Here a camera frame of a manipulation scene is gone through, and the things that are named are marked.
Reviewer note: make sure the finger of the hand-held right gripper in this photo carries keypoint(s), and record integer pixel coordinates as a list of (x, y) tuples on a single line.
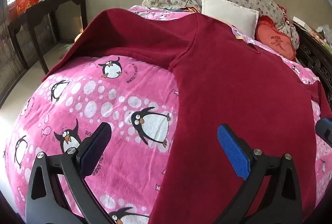
[(325, 132)]

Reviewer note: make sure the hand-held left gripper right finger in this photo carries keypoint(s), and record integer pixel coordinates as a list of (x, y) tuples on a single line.
[(233, 151)]

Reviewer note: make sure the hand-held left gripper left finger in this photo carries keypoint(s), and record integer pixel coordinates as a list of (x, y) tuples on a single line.
[(97, 146)]

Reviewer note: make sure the dark red sweater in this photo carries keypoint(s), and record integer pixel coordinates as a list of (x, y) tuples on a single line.
[(220, 84)]

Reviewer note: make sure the pink penguin print blanket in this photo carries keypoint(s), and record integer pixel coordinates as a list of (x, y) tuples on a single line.
[(103, 99)]

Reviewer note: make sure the red heart cushion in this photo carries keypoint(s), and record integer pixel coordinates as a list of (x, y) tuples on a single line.
[(275, 40)]

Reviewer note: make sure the flat white box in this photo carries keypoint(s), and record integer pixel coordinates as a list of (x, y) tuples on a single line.
[(300, 20)]

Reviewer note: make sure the white square pillow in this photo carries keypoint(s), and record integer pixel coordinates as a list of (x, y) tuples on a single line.
[(228, 14)]

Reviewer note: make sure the dark wooden side table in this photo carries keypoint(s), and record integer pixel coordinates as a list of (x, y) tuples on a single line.
[(51, 3)]

